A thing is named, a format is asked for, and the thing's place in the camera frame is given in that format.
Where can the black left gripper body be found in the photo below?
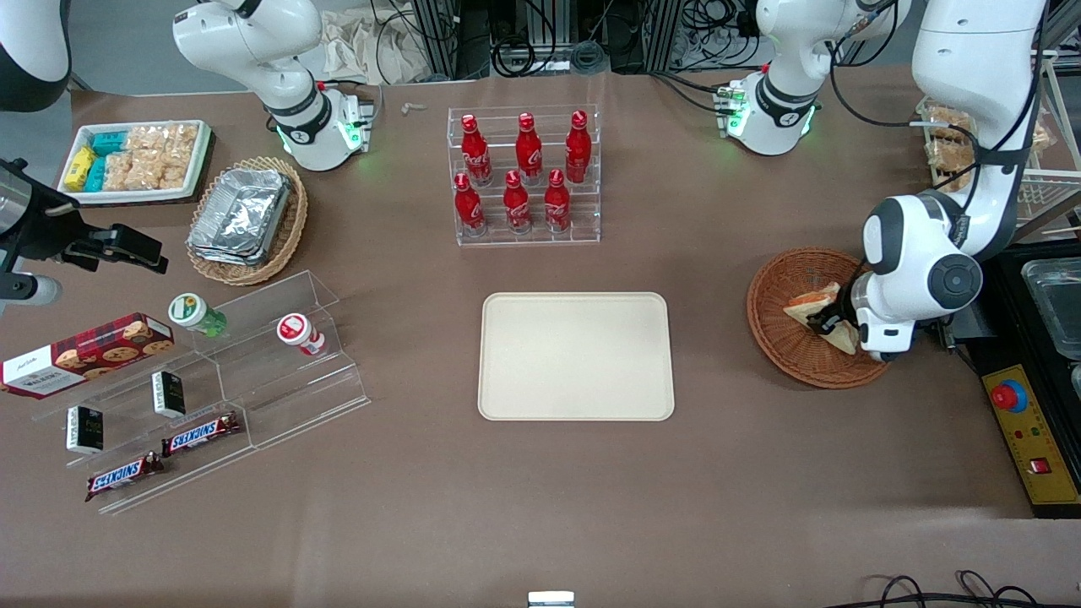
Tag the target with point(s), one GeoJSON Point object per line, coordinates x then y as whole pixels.
{"type": "Point", "coordinates": [838, 319]}

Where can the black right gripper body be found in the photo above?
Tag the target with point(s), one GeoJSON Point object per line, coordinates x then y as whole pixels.
{"type": "Point", "coordinates": [44, 230]}

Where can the triangular sandwich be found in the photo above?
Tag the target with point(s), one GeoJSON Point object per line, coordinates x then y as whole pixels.
{"type": "Point", "coordinates": [802, 306]}

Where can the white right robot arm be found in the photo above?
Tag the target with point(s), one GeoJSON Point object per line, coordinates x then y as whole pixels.
{"type": "Point", "coordinates": [253, 42]}

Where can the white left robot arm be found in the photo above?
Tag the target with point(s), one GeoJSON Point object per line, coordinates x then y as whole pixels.
{"type": "Point", "coordinates": [971, 51]}

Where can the white snack tray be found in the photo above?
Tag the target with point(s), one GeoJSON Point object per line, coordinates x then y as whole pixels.
{"type": "Point", "coordinates": [127, 197]}

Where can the round brown wicker basket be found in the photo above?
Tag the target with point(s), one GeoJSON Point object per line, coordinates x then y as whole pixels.
{"type": "Point", "coordinates": [785, 355]}

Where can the oval light wicker basket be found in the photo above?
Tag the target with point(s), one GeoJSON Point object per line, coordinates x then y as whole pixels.
{"type": "Point", "coordinates": [291, 228]}

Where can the beige rectangular tray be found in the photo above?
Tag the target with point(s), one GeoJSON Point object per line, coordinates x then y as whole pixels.
{"type": "Point", "coordinates": [574, 355]}

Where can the clear rice cracker pack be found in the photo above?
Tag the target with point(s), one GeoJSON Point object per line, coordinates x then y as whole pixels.
{"type": "Point", "coordinates": [174, 170]}
{"type": "Point", "coordinates": [145, 138]}
{"type": "Point", "coordinates": [181, 139]}
{"type": "Point", "coordinates": [143, 170]}
{"type": "Point", "coordinates": [118, 171]}

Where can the yellow snack pack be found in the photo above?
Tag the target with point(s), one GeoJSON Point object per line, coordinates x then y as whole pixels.
{"type": "Point", "coordinates": [78, 169]}

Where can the teal snack pack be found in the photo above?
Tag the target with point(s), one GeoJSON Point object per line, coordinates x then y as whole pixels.
{"type": "Point", "coordinates": [96, 175]}
{"type": "Point", "coordinates": [110, 143]}

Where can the green cap drink bottle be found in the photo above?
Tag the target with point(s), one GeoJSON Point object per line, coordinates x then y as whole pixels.
{"type": "Point", "coordinates": [192, 312]}

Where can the aluminium foil container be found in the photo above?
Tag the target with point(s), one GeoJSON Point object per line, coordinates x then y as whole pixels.
{"type": "Point", "coordinates": [241, 211]}
{"type": "Point", "coordinates": [224, 257]}

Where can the red tartan cookie box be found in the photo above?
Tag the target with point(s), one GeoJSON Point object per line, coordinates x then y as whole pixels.
{"type": "Point", "coordinates": [84, 355]}

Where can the small black box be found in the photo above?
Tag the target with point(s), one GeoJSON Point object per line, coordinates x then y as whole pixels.
{"type": "Point", "coordinates": [169, 393]}
{"type": "Point", "coordinates": [84, 429]}

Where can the black machine housing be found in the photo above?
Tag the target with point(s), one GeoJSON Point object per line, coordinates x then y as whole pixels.
{"type": "Point", "coordinates": [1005, 279]}

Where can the clear fried snack pack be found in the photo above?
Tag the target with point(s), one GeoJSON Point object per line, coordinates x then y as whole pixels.
{"type": "Point", "coordinates": [1041, 139]}
{"type": "Point", "coordinates": [946, 154]}
{"type": "Point", "coordinates": [946, 120]}
{"type": "Point", "coordinates": [953, 179]}

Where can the red emergency stop button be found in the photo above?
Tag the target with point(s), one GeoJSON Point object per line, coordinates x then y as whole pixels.
{"type": "Point", "coordinates": [1010, 395]}

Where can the red cap drink bottle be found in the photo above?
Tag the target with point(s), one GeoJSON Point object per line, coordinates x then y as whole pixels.
{"type": "Point", "coordinates": [297, 332]}

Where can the Snickers chocolate bar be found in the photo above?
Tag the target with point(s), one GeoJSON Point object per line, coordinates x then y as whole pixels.
{"type": "Point", "coordinates": [122, 476]}
{"type": "Point", "coordinates": [201, 434]}

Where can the steel pan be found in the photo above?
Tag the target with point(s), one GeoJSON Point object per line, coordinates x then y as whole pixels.
{"type": "Point", "coordinates": [1056, 304]}

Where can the clear acrylic step display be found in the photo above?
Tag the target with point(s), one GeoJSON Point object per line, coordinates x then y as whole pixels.
{"type": "Point", "coordinates": [287, 397]}

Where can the yellow control panel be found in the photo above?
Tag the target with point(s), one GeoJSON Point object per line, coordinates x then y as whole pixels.
{"type": "Point", "coordinates": [1034, 439]}

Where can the clear acrylic bottle rack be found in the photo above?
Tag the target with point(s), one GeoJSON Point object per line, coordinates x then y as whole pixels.
{"type": "Point", "coordinates": [591, 169]}

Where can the red cola bottle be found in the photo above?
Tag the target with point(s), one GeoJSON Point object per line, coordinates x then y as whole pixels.
{"type": "Point", "coordinates": [469, 207]}
{"type": "Point", "coordinates": [557, 203]}
{"type": "Point", "coordinates": [475, 152]}
{"type": "Point", "coordinates": [529, 150]}
{"type": "Point", "coordinates": [517, 205]}
{"type": "Point", "coordinates": [578, 148]}

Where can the crumpled beige cloth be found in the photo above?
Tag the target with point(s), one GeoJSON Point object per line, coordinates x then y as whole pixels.
{"type": "Point", "coordinates": [363, 46]}

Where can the small white clip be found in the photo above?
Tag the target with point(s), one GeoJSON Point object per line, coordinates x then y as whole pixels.
{"type": "Point", "coordinates": [414, 107]}

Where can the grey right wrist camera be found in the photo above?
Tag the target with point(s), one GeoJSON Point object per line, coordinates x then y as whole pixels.
{"type": "Point", "coordinates": [29, 291]}

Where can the aluminium frame post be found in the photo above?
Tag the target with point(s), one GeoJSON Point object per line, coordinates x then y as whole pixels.
{"type": "Point", "coordinates": [435, 38]}
{"type": "Point", "coordinates": [663, 34]}

